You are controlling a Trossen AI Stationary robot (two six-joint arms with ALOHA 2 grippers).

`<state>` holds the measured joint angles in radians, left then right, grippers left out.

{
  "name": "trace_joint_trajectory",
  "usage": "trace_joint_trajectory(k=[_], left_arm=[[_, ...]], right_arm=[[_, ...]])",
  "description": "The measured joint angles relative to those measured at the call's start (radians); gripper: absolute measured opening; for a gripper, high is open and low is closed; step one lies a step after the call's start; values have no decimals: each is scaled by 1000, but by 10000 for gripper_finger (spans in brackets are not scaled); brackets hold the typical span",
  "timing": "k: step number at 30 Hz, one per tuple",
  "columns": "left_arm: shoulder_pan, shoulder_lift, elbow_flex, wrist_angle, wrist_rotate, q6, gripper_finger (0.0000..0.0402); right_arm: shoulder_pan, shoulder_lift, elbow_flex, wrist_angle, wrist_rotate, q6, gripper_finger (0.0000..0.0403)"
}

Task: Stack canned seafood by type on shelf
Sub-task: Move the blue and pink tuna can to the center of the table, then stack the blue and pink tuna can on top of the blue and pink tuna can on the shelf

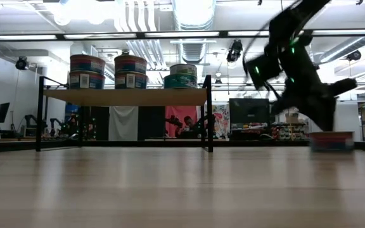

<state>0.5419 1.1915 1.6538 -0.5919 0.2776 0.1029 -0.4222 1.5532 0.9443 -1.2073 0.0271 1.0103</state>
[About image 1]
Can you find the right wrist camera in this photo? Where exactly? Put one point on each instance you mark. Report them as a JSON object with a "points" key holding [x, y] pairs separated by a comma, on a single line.
{"points": [[263, 71]]}

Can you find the cardboard box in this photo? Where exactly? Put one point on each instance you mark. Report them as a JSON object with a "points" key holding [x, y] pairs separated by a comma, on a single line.
{"points": [[292, 118]]}

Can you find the rack with white containers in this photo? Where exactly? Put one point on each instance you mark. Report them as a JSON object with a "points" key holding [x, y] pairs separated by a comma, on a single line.
{"points": [[288, 133]]}

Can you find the wooden shelf with black legs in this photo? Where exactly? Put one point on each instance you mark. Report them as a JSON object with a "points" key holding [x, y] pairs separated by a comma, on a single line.
{"points": [[122, 96]]}

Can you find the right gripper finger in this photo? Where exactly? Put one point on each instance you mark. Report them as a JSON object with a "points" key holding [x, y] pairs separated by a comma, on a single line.
{"points": [[325, 118], [344, 86]]}

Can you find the white hanging cloth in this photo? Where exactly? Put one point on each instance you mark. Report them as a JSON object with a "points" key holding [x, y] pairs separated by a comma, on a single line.
{"points": [[123, 123]]}

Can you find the black monitor on stand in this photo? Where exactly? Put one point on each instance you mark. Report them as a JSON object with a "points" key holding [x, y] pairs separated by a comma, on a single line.
{"points": [[1, 112]]}

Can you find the blue barrel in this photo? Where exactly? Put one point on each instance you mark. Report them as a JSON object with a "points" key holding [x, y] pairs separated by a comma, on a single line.
{"points": [[71, 111]]}

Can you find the black metal table frame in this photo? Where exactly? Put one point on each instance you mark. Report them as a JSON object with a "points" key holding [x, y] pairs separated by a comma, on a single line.
{"points": [[157, 143]]}

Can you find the black overhead light bar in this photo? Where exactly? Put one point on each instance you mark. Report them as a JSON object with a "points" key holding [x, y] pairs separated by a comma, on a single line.
{"points": [[140, 35]]}

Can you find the teal label pull-tab can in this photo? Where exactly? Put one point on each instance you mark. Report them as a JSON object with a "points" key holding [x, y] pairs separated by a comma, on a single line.
{"points": [[180, 81]]}

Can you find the black cabinet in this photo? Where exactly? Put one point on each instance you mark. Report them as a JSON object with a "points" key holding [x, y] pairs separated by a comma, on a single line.
{"points": [[249, 111]]}

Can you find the silver ventilation duct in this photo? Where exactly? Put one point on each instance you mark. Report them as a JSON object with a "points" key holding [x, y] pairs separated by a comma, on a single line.
{"points": [[193, 52]]}

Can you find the red hanging cloth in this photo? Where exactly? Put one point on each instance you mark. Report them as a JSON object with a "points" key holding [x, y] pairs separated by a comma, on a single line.
{"points": [[179, 112]]}

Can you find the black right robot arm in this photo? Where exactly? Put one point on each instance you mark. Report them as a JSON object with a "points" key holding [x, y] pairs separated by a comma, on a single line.
{"points": [[299, 19]]}

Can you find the gold lid red-blue can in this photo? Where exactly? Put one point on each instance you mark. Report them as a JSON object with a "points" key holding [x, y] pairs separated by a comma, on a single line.
{"points": [[87, 64], [130, 80], [87, 80], [130, 64], [331, 142]]}

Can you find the black hanging spotlight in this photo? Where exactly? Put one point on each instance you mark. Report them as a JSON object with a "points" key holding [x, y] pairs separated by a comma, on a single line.
{"points": [[235, 50], [354, 55]]}

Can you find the seated person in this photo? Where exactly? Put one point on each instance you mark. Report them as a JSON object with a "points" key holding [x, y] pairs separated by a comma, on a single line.
{"points": [[189, 126]]}

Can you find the black background robot arm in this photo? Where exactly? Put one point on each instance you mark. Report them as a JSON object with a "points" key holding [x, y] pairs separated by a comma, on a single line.
{"points": [[32, 122], [65, 125]]}

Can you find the floral poster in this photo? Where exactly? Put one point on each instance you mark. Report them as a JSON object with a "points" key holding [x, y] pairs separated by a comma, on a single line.
{"points": [[221, 120]]}

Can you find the black ceiling speaker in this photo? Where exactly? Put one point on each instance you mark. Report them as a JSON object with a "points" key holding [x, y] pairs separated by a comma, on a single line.
{"points": [[21, 63]]}

